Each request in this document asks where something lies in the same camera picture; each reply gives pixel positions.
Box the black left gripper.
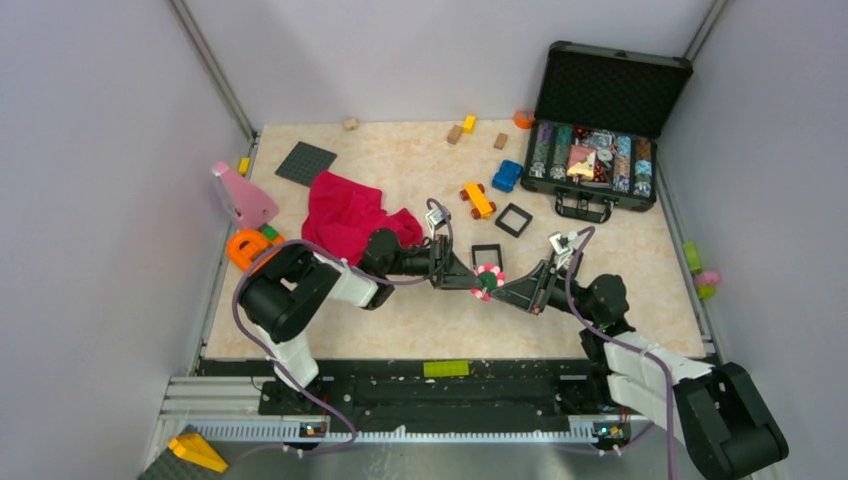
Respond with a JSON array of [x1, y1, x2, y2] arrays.
[[384, 234, 482, 290]]

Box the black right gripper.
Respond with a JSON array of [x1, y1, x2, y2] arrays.
[[491, 259, 599, 323]]

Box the pink flower brooch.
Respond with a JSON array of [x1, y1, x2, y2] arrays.
[[471, 263, 505, 301]]

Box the magenta garment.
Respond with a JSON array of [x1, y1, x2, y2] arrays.
[[301, 171, 424, 265]]

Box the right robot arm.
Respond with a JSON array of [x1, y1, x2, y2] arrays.
[[489, 262, 789, 479]]

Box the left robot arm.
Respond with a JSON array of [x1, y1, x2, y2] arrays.
[[235, 229, 483, 414]]

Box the yellow toy car red wheels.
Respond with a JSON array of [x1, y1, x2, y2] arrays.
[[459, 182, 497, 220]]

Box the green flat brick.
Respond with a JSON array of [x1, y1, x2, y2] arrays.
[[422, 360, 470, 378]]

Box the blue toy car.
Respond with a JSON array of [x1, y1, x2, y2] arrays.
[[491, 159, 523, 193]]

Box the playing card box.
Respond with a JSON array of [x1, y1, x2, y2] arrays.
[[566, 145, 597, 180]]

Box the black poker chip case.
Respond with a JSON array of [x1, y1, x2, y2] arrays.
[[520, 41, 693, 223]]

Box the orange object behind case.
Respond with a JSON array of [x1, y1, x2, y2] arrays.
[[513, 110, 535, 130]]

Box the green pink toy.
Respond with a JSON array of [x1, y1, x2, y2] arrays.
[[682, 242, 722, 300]]

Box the small tan wooden block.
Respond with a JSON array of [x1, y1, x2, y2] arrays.
[[343, 117, 359, 131]]

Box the dark grey building baseplate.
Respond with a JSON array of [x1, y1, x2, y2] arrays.
[[275, 141, 337, 187]]

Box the pink plastic piece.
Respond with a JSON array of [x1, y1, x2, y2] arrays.
[[211, 162, 279, 230]]

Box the orange plastic toy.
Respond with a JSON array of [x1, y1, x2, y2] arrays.
[[225, 224, 285, 273]]

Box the small yellow block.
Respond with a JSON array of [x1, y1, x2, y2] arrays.
[[238, 157, 251, 176]]

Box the yellow wedge brick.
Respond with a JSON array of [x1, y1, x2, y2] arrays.
[[168, 433, 229, 473]]

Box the black square frame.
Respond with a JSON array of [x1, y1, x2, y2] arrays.
[[471, 244, 504, 270], [495, 203, 533, 238]]

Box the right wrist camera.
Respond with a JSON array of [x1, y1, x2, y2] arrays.
[[548, 231, 579, 270]]

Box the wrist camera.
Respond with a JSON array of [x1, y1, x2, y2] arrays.
[[548, 231, 579, 270], [425, 199, 451, 238]]

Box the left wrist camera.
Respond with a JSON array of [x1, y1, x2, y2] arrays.
[[425, 199, 451, 238]]

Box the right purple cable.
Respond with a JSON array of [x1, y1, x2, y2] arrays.
[[563, 226, 680, 480]]

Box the purple cable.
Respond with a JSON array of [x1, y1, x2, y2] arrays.
[[563, 226, 680, 480], [230, 197, 457, 458]]

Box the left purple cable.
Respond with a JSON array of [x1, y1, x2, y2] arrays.
[[230, 197, 457, 458]]

